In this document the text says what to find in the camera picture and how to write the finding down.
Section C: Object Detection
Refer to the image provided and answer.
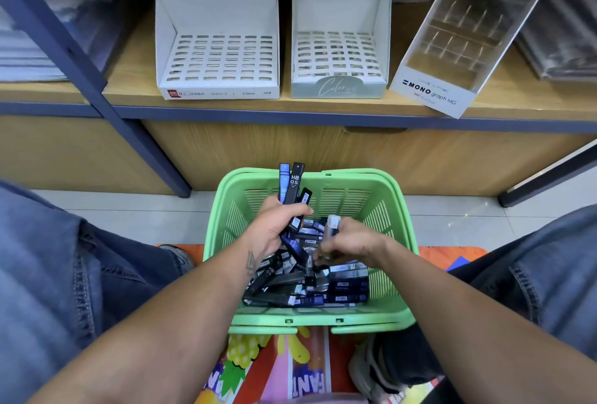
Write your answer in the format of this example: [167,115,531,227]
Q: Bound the person's left hand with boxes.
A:
[241,196,313,260]

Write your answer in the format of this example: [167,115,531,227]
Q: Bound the person's right hand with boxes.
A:
[312,216,393,270]

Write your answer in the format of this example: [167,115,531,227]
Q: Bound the green plastic basket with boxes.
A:
[202,168,419,335]

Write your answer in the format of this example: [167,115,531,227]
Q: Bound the pile of lead cases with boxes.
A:
[243,215,371,309]

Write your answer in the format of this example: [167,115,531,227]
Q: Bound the white display box red label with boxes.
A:
[140,0,281,102]

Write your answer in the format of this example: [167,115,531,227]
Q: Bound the clear plastic display box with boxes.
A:
[389,0,548,120]

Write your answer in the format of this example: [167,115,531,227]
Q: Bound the person's left forearm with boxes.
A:
[28,240,272,404]

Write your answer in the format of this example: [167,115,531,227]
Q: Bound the person's right forearm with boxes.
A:
[368,240,597,404]

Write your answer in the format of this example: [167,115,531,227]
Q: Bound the grey sneaker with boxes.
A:
[348,334,412,404]

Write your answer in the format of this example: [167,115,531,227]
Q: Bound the colourful printed mat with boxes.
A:
[159,245,488,404]

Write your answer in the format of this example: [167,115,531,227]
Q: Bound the stack of wrapped paper packs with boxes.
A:
[0,0,132,83]

